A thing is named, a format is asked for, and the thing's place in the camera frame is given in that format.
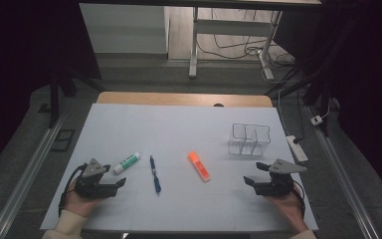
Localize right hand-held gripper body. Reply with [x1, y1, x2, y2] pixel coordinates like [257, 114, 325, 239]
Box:
[254, 158, 307, 197]

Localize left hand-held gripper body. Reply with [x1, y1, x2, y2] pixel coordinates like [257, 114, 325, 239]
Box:
[74, 157, 118, 200]

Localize clear plastic pen holder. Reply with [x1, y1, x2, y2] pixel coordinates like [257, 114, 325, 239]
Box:
[227, 122, 273, 157]

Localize blue pen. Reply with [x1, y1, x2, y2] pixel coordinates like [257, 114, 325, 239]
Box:
[149, 154, 163, 196]

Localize orange highlighter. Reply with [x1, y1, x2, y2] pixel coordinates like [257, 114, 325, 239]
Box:
[187, 150, 212, 183]

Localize person's left hand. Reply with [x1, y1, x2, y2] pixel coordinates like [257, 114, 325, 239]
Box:
[63, 178, 107, 219]

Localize person's right hand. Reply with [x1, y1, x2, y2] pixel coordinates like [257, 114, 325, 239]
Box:
[264, 184, 310, 233]

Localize white power strip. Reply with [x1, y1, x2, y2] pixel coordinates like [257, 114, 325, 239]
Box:
[286, 134, 309, 163]

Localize white table mat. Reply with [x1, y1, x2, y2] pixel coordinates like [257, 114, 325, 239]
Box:
[40, 103, 319, 233]

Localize black tripod stand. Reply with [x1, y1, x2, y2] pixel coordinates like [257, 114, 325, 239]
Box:
[264, 64, 333, 137]
[47, 64, 107, 129]

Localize dark curtain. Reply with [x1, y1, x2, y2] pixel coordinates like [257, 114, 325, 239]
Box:
[0, 0, 102, 182]
[273, 0, 382, 207]

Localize white cabinet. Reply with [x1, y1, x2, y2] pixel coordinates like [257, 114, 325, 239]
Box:
[79, 3, 170, 55]

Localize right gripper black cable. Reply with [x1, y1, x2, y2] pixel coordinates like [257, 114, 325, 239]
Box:
[291, 179, 307, 220]

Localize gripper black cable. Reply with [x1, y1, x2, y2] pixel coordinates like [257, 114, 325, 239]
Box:
[291, 179, 307, 220]
[58, 162, 90, 219]

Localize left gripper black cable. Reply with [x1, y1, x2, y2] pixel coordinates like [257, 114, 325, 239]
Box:
[58, 162, 90, 219]

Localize black floor frame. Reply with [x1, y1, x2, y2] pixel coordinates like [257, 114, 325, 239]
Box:
[50, 128, 77, 153]

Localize aluminium floor rail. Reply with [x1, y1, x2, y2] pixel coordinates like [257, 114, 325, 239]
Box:
[0, 111, 68, 239]
[305, 105, 381, 239]

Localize black floor cables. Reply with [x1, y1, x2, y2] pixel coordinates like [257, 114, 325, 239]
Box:
[197, 9, 296, 69]

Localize white desk frame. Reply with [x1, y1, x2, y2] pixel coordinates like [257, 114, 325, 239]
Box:
[188, 6, 284, 81]

